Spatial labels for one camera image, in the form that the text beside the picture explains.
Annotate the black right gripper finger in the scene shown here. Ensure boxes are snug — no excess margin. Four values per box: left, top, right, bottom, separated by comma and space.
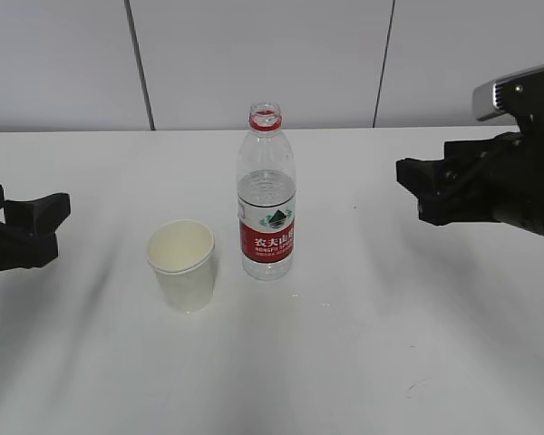
415, 182, 499, 226
395, 139, 503, 198

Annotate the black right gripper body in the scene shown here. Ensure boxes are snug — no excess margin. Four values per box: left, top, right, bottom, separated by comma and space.
480, 132, 544, 237

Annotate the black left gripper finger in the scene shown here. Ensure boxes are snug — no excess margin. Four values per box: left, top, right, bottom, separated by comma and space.
4, 193, 71, 237
0, 222, 59, 272

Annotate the white paper cup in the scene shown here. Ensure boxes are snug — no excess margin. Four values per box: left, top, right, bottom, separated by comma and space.
146, 219, 216, 313

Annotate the clear Nongfu Spring water bottle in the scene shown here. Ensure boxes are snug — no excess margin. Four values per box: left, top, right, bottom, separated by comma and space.
237, 102, 296, 281

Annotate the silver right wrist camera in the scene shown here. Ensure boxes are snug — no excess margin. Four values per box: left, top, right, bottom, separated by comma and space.
472, 64, 544, 138

